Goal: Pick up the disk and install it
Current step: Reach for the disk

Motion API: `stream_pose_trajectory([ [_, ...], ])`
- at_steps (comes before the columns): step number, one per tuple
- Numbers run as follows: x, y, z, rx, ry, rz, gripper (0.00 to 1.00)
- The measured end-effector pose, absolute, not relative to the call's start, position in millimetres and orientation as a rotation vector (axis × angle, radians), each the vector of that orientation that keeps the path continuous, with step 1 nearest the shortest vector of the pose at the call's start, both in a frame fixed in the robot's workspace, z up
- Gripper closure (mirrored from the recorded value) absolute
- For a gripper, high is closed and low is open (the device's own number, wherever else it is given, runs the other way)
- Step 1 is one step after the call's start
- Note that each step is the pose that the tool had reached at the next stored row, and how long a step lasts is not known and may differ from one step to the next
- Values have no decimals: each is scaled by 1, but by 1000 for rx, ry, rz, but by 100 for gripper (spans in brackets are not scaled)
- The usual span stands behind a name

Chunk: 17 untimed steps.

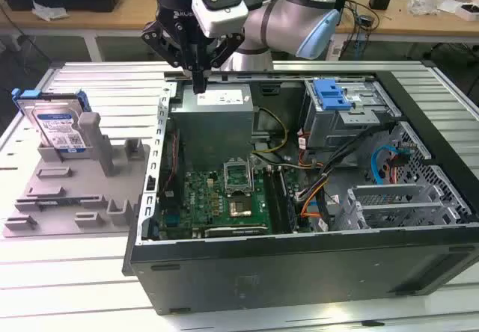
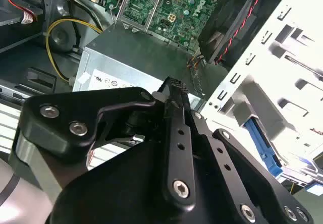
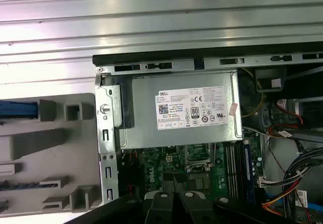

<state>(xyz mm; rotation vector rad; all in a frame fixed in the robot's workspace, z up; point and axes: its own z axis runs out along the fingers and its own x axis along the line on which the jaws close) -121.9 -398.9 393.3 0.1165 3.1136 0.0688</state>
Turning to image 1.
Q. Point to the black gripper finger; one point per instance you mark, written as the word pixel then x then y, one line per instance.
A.
pixel 226 48
pixel 161 38

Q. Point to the white box with black inside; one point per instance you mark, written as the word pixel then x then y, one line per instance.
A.
pixel 467 12

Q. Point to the RAM stick with blue label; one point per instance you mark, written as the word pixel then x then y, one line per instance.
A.
pixel 56 202

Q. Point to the wooden desk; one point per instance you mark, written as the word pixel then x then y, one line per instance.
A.
pixel 131 18

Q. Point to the silver power supply unit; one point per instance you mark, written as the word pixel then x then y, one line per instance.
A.
pixel 213 134

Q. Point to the crumpled clear plastic bag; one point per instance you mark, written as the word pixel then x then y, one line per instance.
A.
pixel 424 5

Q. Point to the black open PC case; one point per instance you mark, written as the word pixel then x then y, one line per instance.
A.
pixel 299 272

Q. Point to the black table slot clip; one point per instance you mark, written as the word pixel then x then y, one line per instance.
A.
pixel 373 323

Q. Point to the silver disk bay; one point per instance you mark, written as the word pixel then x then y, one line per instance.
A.
pixel 393 193

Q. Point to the green motherboard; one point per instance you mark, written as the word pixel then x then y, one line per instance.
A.
pixel 202 197

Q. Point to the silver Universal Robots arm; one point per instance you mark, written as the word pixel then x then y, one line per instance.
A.
pixel 284 18

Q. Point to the blue plastic drive carrier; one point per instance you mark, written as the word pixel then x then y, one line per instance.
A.
pixel 331 98

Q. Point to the crumpled white plastic wrap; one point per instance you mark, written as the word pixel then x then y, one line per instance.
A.
pixel 48 12

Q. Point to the silver drive cage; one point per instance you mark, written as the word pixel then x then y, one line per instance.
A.
pixel 337 134

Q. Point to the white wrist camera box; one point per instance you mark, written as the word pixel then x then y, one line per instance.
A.
pixel 224 21

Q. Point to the black RAM slot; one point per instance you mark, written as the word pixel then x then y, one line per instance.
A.
pixel 276 205
pixel 288 205

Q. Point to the CPU socket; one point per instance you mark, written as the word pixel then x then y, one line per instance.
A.
pixel 239 208

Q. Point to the hard disk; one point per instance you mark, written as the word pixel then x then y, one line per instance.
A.
pixel 56 126

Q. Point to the black graphics card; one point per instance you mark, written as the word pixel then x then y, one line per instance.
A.
pixel 235 232

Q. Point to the grey parts rack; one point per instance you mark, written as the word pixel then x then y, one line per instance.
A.
pixel 75 186

